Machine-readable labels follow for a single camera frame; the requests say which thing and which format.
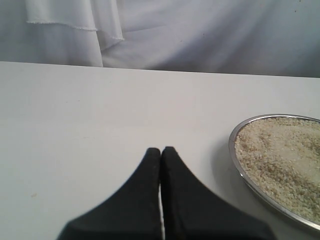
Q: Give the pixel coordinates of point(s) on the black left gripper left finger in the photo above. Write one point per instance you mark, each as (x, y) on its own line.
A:
(131, 213)

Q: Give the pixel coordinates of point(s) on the white backdrop curtain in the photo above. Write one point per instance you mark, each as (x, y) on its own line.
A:
(258, 37)

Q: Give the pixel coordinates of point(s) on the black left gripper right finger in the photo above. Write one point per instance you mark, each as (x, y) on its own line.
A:
(192, 212)

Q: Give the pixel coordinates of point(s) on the large metal rice plate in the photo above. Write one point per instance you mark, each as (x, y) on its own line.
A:
(278, 158)

